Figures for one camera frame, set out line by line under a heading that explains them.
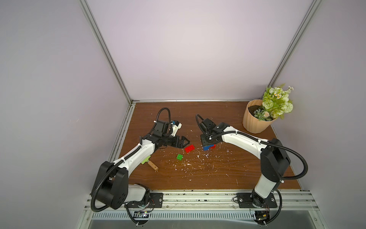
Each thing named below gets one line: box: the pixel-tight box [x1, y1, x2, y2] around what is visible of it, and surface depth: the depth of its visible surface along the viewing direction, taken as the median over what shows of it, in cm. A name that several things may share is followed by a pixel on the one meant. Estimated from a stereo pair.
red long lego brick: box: [184, 144, 195, 154], surface depth 92 cm
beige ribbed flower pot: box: [242, 99, 276, 135], surface depth 96 cm
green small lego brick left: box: [176, 153, 184, 161], surface depth 89 cm
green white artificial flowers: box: [253, 85, 295, 121], surface depth 83 cm
